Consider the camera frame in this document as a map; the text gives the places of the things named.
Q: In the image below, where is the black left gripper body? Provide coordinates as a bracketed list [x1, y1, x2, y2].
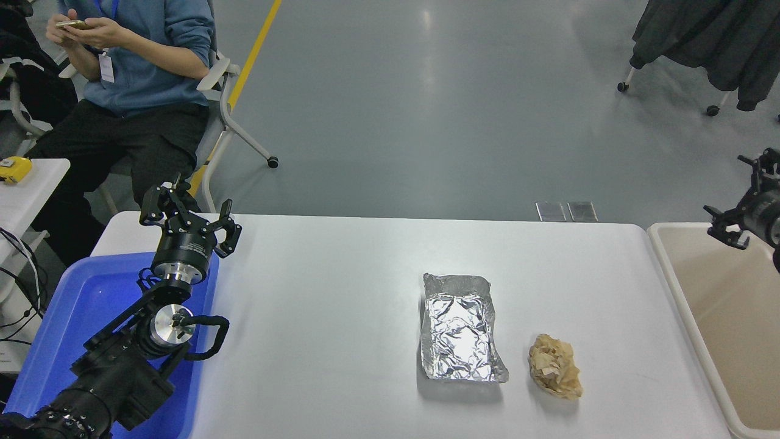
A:
[151, 216, 218, 278]

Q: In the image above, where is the white wheeled rack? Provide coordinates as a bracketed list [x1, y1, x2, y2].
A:
[617, 61, 780, 123]

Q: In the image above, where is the dark hanging coat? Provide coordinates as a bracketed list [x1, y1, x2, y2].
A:
[628, 0, 780, 112]

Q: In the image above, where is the black cable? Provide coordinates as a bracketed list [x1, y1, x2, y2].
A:
[0, 227, 48, 348]

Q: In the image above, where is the person's right hand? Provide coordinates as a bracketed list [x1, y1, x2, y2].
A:
[46, 24, 87, 50]

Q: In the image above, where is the white chair frame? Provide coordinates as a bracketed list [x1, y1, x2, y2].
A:
[0, 58, 48, 138]

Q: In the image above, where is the blue plastic tray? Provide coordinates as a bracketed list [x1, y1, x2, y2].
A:
[3, 251, 220, 439]

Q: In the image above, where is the large pale bin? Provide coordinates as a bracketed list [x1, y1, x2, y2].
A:
[646, 222, 780, 439]

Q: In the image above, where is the person's left hand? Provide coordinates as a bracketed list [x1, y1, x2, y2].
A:
[77, 16, 130, 50]

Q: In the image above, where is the yellow tape measure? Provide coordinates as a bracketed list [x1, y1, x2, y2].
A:
[0, 155, 33, 184]

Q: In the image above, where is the crumpled tan paper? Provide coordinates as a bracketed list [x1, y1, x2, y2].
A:
[527, 334, 583, 401]

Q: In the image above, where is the silver foil tray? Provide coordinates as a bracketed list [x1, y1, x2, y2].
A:
[419, 273, 509, 384]

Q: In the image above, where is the white wheeled chair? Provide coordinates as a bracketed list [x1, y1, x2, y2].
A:
[97, 0, 279, 215]

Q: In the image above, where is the black garment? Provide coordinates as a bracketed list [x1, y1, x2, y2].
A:
[0, 0, 77, 126]

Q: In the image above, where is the person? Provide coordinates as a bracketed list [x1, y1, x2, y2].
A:
[24, 0, 217, 266]

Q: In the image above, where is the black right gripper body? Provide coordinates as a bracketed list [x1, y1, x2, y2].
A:
[747, 185, 780, 246]

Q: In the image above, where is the white side table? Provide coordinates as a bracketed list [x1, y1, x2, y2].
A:
[0, 157, 71, 305]

